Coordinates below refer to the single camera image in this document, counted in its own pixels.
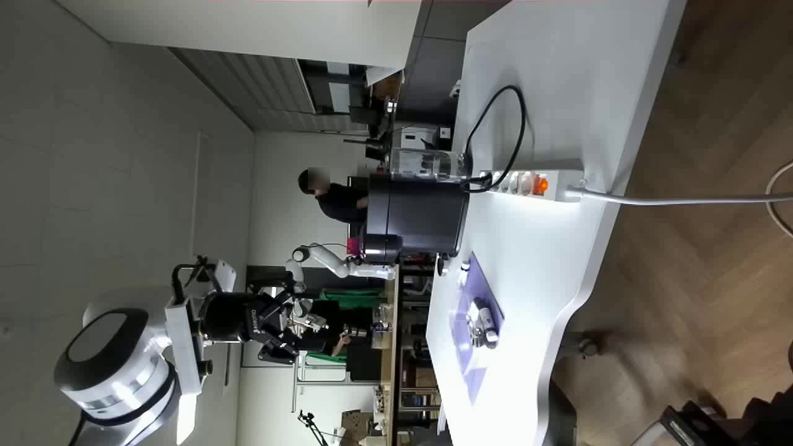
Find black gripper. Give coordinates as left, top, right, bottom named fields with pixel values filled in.
left=202, top=293, right=329, bottom=345

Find cluttered storage shelf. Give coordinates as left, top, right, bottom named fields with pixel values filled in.
left=379, top=254, right=441, bottom=446

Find person in black shirt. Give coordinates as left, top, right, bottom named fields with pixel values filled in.
left=295, top=166, right=372, bottom=228

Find small white batteries bundle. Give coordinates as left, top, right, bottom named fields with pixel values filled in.
left=460, top=298, right=506, bottom=348

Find window blinds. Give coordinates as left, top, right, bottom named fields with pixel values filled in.
left=171, top=46, right=332, bottom=137

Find white power strip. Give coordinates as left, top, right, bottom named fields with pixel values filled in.
left=493, top=169, right=584, bottom=199

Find black power cable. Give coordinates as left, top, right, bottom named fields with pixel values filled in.
left=459, top=82, right=529, bottom=192

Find white power strip cable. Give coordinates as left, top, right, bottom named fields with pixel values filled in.
left=563, top=160, right=793, bottom=242

